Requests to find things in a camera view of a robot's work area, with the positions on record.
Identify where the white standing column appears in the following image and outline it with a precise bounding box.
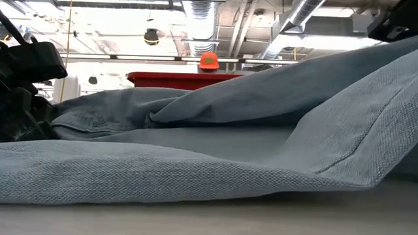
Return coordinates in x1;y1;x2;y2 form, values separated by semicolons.
52;74;82;104

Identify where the plain light blue garment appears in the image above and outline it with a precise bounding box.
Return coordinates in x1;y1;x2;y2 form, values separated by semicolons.
0;35;418;206

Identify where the silver corrugated air duct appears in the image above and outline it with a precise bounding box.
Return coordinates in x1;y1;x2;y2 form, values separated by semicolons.
182;0;219;59

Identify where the red plastic laundry bin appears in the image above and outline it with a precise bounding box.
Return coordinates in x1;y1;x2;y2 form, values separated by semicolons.
126;71;244;91

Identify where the silver spiral air duct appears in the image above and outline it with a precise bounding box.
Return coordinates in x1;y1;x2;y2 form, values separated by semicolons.
261;0;327;60

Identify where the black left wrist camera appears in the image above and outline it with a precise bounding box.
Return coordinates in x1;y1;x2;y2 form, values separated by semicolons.
5;41;69;84

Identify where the yellow hanging cable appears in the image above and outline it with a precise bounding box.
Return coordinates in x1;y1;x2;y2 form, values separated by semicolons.
58;0;73;103

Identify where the long ceiling light bar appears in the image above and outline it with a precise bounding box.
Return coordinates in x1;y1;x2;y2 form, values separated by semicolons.
59;52;303;66

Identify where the black ceiling dome camera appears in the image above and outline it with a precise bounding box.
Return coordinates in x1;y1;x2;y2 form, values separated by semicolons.
144;27;160;46

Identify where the orange cap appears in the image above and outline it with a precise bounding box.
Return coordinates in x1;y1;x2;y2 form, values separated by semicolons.
199;52;221;71

